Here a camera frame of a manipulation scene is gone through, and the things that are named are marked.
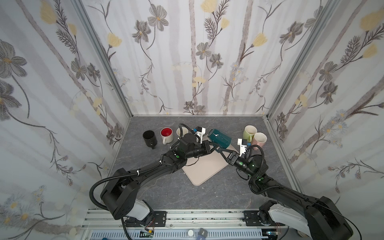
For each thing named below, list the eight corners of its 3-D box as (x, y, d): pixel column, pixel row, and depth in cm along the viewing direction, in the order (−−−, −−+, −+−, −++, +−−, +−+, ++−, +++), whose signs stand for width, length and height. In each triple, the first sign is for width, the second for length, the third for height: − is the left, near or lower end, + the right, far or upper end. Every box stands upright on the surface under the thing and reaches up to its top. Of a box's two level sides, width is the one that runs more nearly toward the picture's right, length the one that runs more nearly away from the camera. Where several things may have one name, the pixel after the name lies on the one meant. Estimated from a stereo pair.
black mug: (143, 143, 106) (140, 135, 98) (151, 136, 110) (149, 128, 102) (153, 151, 102) (150, 143, 94) (161, 144, 106) (159, 136, 98)
